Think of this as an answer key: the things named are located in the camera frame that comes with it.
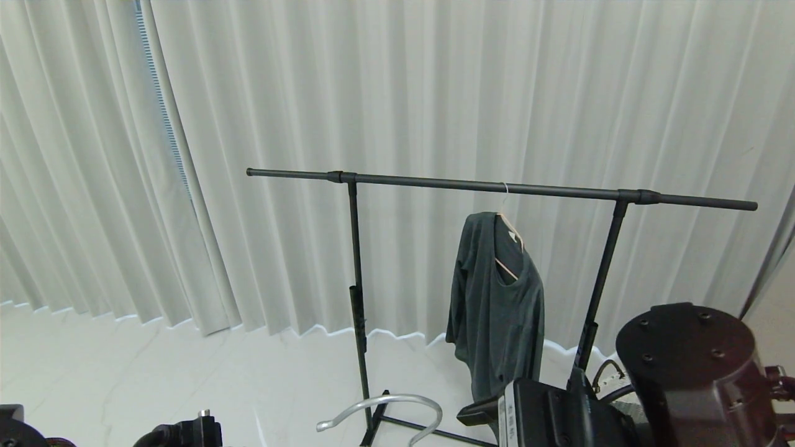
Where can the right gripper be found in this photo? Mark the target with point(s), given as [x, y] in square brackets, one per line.
[508, 416]

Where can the dark grey t-shirt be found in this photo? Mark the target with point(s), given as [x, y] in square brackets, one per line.
[497, 323]

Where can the pink clothes hanger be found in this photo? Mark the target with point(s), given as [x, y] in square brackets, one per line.
[510, 233]
[385, 403]

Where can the black clothes rack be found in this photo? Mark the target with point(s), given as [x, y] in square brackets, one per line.
[435, 181]

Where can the white curtain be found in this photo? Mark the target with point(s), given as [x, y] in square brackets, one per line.
[404, 81]

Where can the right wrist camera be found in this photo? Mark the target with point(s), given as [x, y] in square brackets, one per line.
[571, 413]

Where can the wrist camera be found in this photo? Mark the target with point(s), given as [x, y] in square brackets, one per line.
[186, 431]
[571, 413]

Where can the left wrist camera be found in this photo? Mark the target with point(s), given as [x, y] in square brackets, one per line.
[186, 431]

